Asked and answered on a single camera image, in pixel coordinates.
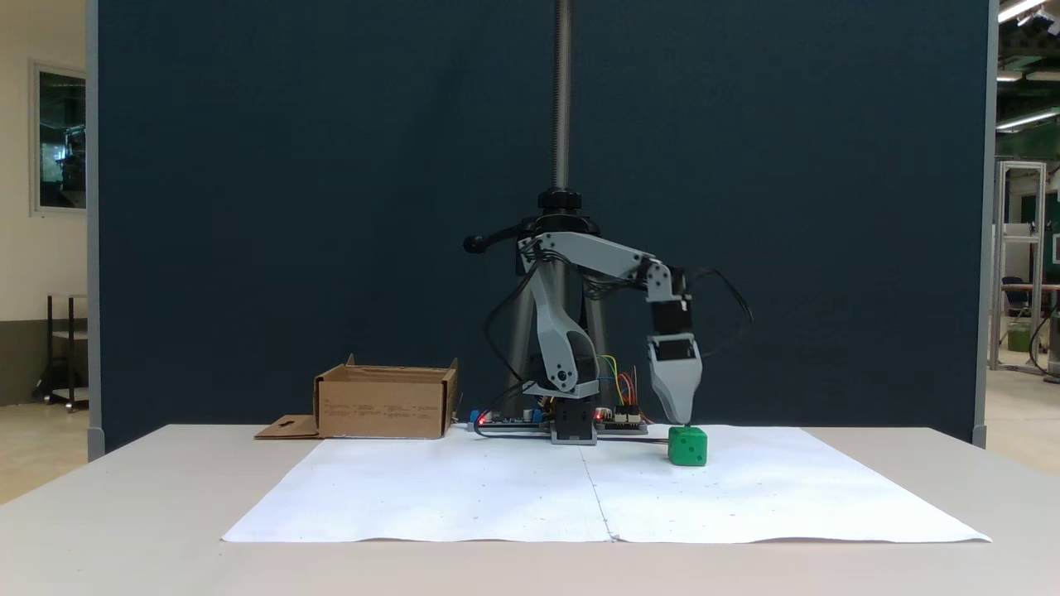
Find brown cardboard box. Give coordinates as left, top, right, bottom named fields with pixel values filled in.
left=253, top=354, right=460, bottom=441

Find dark blue partition panel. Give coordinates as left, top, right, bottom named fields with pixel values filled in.
left=86, top=0, right=1000, bottom=461

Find white paper sheet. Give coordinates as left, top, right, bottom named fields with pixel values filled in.
left=221, top=424, right=993, bottom=546

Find black tripod with metal column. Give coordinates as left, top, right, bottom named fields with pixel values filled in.
left=462, top=0, right=615, bottom=423

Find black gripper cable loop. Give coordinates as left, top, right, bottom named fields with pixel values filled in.
left=686, top=266, right=755, bottom=358

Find dark shelf cart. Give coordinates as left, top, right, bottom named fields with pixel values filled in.
left=32, top=293, right=89, bottom=413

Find green dice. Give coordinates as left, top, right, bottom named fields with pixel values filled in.
left=667, top=425, right=709, bottom=468

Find fluorescent ceiling light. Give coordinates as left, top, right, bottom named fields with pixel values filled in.
left=997, top=0, right=1051, bottom=25
left=995, top=107, right=1060, bottom=132

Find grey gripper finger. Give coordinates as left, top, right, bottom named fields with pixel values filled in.
left=652, top=382, right=701, bottom=425

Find framed wall window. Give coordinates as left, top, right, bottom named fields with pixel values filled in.
left=30, top=60, right=89, bottom=219

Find aluminium frame rack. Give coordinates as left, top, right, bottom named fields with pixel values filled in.
left=990, top=159, right=1049, bottom=373

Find coloured jumper wires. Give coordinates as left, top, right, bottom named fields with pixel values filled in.
left=598, top=354, right=643, bottom=411

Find blue circuit board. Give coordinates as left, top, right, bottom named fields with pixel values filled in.
left=466, top=407, right=550, bottom=433

